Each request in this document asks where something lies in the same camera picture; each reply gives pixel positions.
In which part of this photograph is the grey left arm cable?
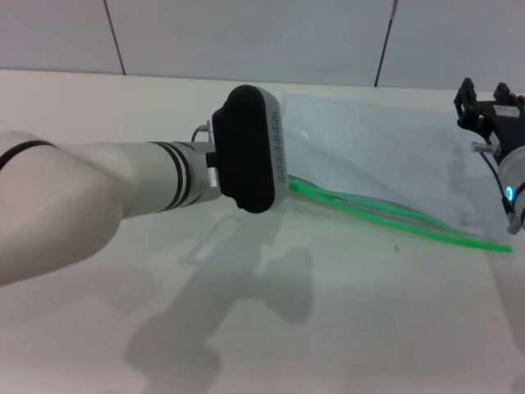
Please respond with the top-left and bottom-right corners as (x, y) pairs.
(191, 119), (215, 145)

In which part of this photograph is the transparent document bag green zipper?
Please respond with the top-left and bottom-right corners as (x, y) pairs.
(281, 93), (514, 254)

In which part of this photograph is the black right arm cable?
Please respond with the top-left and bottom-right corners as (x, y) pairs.
(470, 140), (518, 236)

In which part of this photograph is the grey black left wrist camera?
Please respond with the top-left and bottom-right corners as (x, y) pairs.
(210, 84), (290, 216)

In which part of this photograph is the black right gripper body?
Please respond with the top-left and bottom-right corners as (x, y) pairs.
(471, 94), (525, 160)

